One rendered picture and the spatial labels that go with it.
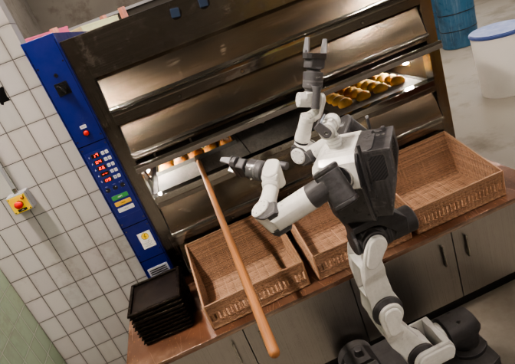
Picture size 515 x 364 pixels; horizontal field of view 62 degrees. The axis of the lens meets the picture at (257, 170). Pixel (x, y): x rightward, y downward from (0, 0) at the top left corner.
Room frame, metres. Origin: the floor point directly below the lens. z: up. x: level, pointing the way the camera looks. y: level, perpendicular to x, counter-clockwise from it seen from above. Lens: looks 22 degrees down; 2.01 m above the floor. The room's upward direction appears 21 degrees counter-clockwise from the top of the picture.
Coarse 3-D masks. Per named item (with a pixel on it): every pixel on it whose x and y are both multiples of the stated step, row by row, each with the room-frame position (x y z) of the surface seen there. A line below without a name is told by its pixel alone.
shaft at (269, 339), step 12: (204, 180) 2.18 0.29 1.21; (216, 204) 1.83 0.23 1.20; (228, 228) 1.57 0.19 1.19; (228, 240) 1.47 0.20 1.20; (240, 264) 1.28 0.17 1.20; (240, 276) 1.22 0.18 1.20; (252, 288) 1.14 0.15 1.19; (252, 300) 1.07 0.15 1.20; (264, 324) 0.96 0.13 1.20; (264, 336) 0.92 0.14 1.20; (276, 348) 0.86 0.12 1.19
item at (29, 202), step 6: (18, 192) 2.16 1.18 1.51; (24, 192) 2.14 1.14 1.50; (30, 192) 2.20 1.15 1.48; (6, 198) 2.13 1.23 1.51; (12, 198) 2.13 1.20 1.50; (18, 198) 2.13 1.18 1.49; (24, 198) 2.13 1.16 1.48; (30, 198) 2.16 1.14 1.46; (12, 204) 2.13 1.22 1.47; (24, 204) 2.13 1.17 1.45; (30, 204) 2.14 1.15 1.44; (36, 204) 2.19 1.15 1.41; (12, 210) 2.13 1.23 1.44; (18, 210) 2.13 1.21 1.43; (24, 210) 2.13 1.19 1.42
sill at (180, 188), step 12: (420, 84) 2.46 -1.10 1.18; (432, 84) 2.46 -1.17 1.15; (396, 96) 2.43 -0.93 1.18; (408, 96) 2.44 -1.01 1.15; (360, 108) 2.45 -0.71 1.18; (372, 108) 2.41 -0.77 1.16; (312, 132) 2.37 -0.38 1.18; (276, 144) 2.38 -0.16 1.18; (288, 144) 2.36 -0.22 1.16; (252, 156) 2.33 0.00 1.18; (264, 156) 2.34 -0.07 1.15; (228, 168) 2.32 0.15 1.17; (192, 180) 2.32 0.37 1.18; (168, 192) 2.28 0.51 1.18; (180, 192) 2.28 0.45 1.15
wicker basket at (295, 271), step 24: (240, 240) 2.24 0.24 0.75; (288, 240) 2.01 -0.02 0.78; (192, 264) 2.09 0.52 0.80; (264, 264) 2.15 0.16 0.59; (288, 264) 2.06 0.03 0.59; (216, 288) 2.10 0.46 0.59; (240, 288) 2.02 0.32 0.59; (264, 288) 1.81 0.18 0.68; (288, 288) 1.83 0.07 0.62; (216, 312) 1.78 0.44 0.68; (240, 312) 1.80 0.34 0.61
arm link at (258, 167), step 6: (258, 162) 1.68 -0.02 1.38; (264, 162) 1.68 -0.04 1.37; (282, 162) 1.66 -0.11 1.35; (288, 162) 1.67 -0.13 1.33; (258, 168) 1.65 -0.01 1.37; (282, 168) 1.66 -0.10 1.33; (258, 174) 1.65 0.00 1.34; (282, 174) 1.63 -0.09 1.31; (258, 180) 1.66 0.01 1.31; (282, 180) 1.63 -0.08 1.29; (282, 186) 1.63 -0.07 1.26
